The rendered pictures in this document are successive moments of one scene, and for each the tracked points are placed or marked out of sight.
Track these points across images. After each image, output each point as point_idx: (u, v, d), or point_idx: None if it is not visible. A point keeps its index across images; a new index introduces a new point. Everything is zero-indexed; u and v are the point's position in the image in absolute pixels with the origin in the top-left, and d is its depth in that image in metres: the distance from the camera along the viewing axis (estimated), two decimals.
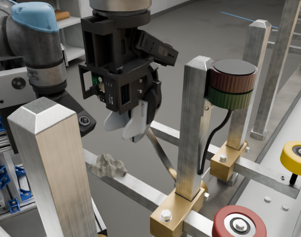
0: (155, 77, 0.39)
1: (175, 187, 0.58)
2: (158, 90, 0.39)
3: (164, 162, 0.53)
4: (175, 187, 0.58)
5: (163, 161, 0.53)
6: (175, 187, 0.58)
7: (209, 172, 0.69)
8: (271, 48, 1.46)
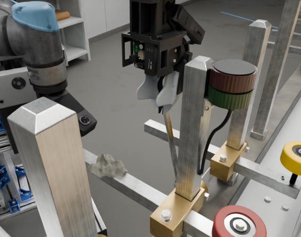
0: (186, 50, 0.43)
1: (174, 186, 0.58)
2: (189, 61, 0.43)
3: (172, 152, 0.55)
4: (174, 187, 0.58)
5: (172, 151, 0.55)
6: (175, 187, 0.58)
7: (209, 172, 0.69)
8: (271, 48, 1.46)
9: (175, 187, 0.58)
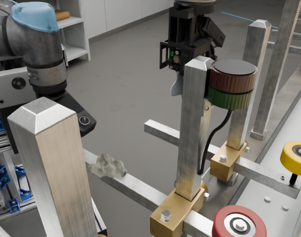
0: (212, 53, 0.52)
1: (174, 184, 0.57)
2: None
3: None
4: (175, 184, 0.57)
5: None
6: (174, 185, 0.57)
7: (209, 172, 0.69)
8: (271, 48, 1.46)
9: (175, 184, 0.57)
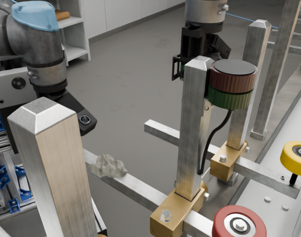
0: None
1: (175, 181, 0.57)
2: None
3: None
4: (175, 182, 0.57)
5: None
6: (175, 183, 0.57)
7: (209, 172, 0.69)
8: (271, 48, 1.46)
9: (176, 182, 0.57)
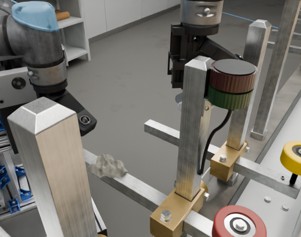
0: None
1: (175, 181, 0.57)
2: None
3: None
4: (175, 182, 0.57)
5: None
6: (175, 183, 0.57)
7: (209, 172, 0.69)
8: (271, 48, 1.46)
9: (176, 182, 0.57)
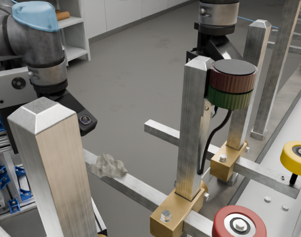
0: None
1: (175, 181, 0.57)
2: None
3: None
4: (175, 182, 0.57)
5: None
6: (175, 183, 0.57)
7: (209, 172, 0.69)
8: (271, 48, 1.46)
9: (176, 182, 0.57)
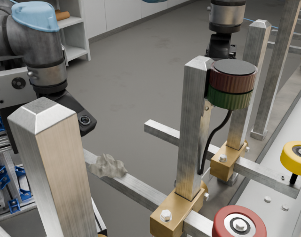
0: None
1: (175, 181, 0.57)
2: None
3: None
4: (175, 182, 0.57)
5: None
6: (175, 183, 0.57)
7: (209, 172, 0.69)
8: (271, 48, 1.46)
9: (176, 182, 0.57)
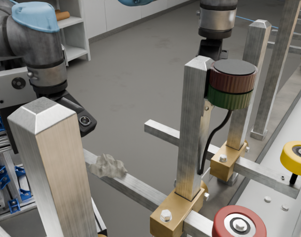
0: None
1: (175, 181, 0.57)
2: None
3: None
4: (175, 182, 0.57)
5: None
6: (175, 183, 0.57)
7: (209, 172, 0.69)
8: (271, 48, 1.46)
9: (176, 182, 0.57)
